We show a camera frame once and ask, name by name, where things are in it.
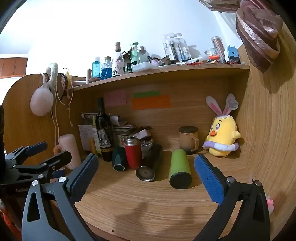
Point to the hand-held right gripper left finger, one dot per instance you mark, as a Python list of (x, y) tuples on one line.
[(84, 177)]

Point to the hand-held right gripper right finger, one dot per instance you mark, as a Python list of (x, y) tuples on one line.
[(209, 178)]

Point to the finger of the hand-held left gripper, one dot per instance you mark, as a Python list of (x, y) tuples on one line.
[(37, 146), (57, 159)]

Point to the dark green hexagonal cup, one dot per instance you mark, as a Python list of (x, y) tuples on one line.
[(119, 158)]

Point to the pink mug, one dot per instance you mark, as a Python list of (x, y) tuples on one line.
[(69, 148)]

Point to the yellow tube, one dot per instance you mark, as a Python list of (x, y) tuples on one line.
[(93, 147)]

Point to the white paper note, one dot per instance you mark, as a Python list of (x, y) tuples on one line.
[(85, 135)]

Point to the red cloth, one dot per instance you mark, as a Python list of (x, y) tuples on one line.
[(8, 223)]

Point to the brown mug with lid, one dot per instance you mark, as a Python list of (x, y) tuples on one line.
[(187, 140)]

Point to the white fluffy earmuffs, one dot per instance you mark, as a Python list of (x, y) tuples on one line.
[(41, 99)]

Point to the yellow chick plush toy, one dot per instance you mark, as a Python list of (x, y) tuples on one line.
[(223, 133)]

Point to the white printed mug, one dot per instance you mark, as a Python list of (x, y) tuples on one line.
[(119, 140)]

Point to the red thermos flask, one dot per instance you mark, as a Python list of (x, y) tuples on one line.
[(133, 155)]

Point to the dark wine bottle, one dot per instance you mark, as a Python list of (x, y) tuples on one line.
[(101, 120)]

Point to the black tumbler with metal lid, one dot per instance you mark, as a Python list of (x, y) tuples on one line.
[(153, 157)]

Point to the stack of papers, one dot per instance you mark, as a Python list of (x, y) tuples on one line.
[(123, 131)]

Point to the pink fluffy object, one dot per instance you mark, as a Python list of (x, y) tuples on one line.
[(270, 205)]

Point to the dark lace headband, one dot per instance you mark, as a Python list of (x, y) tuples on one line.
[(65, 81)]

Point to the small cardboard box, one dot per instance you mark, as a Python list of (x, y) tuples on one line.
[(143, 134)]

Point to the pink sticky note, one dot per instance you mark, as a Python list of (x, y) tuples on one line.
[(115, 98)]

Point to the orange sticky note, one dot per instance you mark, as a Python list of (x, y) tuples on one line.
[(151, 102)]

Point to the blue liquid bottle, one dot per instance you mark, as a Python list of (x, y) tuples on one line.
[(96, 68)]

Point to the jar of blue beads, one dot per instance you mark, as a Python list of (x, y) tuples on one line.
[(106, 70)]

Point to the green sticky note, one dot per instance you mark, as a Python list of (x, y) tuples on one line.
[(146, 94)]

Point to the tall clear illustrated bottle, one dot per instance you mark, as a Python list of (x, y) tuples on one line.
[(118, 62)]

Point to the orange marker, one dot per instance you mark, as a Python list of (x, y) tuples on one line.
[(211, 57)]

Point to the white tray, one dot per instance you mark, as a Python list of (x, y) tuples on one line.
[(143, 66)]

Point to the blue box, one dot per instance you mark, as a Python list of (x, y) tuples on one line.
[(232, 53)]

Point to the green pump bottle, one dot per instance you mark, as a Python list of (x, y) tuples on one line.
[(134, 56)]

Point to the clear tube of brown sticks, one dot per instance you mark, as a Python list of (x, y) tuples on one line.
[(218, 49)]

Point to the blister pack of pens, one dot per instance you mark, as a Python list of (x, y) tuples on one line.
[(177, 48)]

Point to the clear glass bottle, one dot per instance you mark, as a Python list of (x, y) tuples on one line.
[(142, 55)]

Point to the brown plastic bag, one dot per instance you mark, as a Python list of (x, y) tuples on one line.
[(256, 34)]

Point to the wooden wall cabinet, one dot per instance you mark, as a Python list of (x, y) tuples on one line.
[(13, 66)]

